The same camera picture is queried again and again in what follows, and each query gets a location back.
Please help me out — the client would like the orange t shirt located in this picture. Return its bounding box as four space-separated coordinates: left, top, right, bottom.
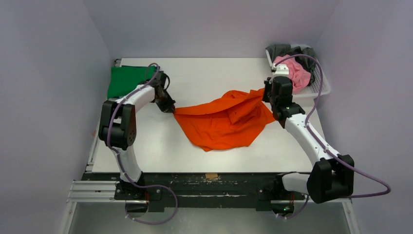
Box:
174 89 275 152

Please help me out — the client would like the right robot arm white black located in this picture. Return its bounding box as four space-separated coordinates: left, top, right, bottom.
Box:
263 76 354 204

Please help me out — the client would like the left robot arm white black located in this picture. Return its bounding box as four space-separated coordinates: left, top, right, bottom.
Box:
98 71 175 199

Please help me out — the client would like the pink t shirt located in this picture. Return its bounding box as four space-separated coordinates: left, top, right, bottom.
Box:
281 57 311 94

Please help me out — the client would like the white plastic basket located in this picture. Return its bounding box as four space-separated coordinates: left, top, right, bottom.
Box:
265 44 331 99

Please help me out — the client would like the dark grey t shirt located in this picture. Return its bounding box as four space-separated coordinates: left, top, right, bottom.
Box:
265 44 317 86

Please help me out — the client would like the folded green t shirt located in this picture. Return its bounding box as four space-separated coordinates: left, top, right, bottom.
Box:
107 66 156 99

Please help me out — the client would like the brown tape piece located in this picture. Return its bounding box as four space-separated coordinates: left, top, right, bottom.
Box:
205 173 219 180

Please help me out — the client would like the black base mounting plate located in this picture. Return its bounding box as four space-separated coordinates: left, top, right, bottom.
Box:
82 173 305 215

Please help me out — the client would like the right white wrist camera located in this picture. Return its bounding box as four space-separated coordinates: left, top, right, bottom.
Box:
271 63 289 77

